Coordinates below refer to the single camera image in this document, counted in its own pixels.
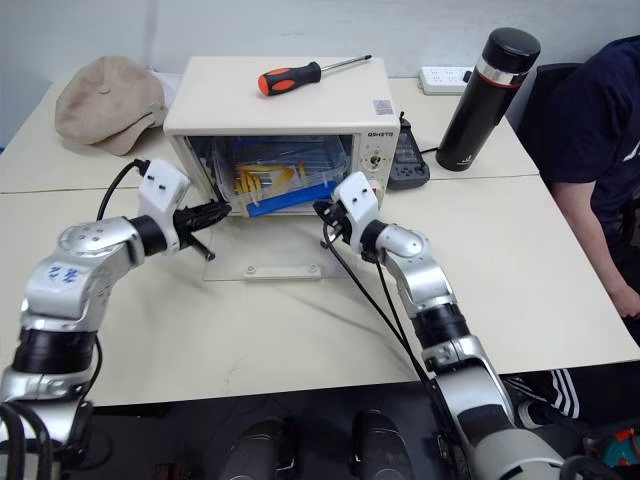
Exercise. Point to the black office chair back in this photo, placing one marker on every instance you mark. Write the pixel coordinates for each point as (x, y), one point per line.
(550, 80)

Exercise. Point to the cream oven control knob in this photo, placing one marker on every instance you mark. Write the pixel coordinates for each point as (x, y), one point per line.
(377, 161)

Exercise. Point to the beige flat cap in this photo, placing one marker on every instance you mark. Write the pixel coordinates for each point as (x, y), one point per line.
(110, 105)

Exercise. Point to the teal orange tool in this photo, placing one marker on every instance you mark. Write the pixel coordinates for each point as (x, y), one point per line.
(617, 450)

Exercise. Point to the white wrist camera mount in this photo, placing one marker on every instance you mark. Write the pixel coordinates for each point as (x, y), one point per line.
(160, 187)
(356, 197)

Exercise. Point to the person's bare forearm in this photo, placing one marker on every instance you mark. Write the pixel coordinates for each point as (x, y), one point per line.
(585, 230)

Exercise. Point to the dark rounded shape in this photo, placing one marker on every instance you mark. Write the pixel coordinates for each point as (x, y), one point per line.
(260, 450)
(380, 447)

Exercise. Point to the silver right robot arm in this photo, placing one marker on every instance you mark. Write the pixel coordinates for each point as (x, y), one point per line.
(450, 370)

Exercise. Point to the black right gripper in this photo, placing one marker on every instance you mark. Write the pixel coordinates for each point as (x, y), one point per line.
(337, 221)

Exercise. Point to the person's bare hand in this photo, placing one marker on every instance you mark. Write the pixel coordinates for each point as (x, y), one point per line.
(631, 305)

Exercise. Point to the white sneaker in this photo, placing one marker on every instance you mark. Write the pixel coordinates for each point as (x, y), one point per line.
(532, 414)

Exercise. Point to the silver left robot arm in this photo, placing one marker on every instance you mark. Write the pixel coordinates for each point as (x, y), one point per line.
(75, 290)

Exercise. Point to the clear blue-lidded food container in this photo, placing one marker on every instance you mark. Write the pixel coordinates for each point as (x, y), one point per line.
(280, 200)

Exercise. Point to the black handheld controller device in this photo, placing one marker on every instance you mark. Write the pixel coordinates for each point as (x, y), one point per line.
(407, 160)

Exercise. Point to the cream toaster oven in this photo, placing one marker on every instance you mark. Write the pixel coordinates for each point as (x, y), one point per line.
(280, 110)

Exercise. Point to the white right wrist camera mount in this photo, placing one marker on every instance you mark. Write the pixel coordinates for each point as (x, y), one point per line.
(356, 197)

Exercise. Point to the person's navy shirt torso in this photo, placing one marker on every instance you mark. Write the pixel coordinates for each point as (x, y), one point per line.
(585, 120)

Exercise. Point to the white power strip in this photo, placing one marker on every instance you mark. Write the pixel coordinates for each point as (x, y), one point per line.
(442, 80)

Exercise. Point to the yellow food pieces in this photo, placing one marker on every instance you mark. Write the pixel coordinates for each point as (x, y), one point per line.
(265, 177)

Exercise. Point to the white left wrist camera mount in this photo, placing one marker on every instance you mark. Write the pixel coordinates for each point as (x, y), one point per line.
(160, 187)

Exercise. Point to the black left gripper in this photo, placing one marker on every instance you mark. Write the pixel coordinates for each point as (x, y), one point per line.
(185, 222)

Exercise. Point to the clear glass oven door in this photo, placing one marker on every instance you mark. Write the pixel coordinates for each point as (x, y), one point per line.
(270, 247)

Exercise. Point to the black thermos bottle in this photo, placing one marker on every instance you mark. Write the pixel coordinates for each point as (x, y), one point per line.
(475, 110)

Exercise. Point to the red white oven sticker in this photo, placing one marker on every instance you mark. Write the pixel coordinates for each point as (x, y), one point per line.
(383, 106)

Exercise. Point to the black white-striped trouser leg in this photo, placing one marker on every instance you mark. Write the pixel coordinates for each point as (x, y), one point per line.
(565, 390)

